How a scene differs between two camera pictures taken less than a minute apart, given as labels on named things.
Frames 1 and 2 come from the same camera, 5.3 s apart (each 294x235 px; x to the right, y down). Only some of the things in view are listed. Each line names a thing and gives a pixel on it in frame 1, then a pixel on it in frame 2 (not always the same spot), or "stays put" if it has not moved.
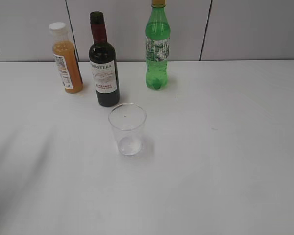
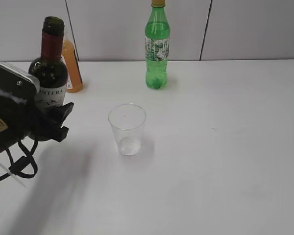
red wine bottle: (103, 60) to (50, 68)
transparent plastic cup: (128, 120) stays put
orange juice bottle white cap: (66, 59) stays put
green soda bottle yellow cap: (157, 34) stays put
